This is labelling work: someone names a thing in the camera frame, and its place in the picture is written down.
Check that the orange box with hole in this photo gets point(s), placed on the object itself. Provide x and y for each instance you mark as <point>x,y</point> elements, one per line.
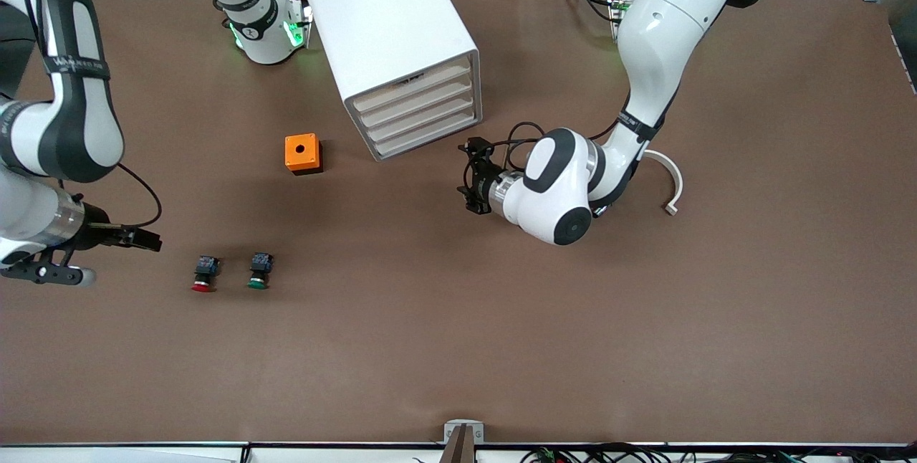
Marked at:
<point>309,155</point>

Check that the white plastic drawer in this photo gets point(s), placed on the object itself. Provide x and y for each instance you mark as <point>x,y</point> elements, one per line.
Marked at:
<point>437,72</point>
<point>423,98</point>

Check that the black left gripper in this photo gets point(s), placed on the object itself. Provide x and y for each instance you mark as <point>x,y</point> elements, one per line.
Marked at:
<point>481,182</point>

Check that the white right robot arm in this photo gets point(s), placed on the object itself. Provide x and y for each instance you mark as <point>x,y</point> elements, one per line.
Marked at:
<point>43,133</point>

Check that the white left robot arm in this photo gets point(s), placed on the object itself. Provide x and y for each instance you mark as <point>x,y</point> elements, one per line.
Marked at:
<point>659,33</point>

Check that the red push button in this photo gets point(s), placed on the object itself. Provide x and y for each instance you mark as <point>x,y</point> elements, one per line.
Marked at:
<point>205,273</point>

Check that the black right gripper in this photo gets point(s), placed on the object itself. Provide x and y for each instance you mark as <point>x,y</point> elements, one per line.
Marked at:
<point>99,231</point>

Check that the grey metal bracket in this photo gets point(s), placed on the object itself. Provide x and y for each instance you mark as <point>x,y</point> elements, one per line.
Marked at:
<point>451,428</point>

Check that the white curved bracket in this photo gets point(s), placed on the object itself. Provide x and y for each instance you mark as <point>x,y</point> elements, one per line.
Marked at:
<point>675,176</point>

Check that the green push button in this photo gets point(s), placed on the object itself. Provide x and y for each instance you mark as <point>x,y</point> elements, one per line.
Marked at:
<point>260,269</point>

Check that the white drawer cabinet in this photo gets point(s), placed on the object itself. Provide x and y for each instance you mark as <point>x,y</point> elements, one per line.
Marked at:
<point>380,11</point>

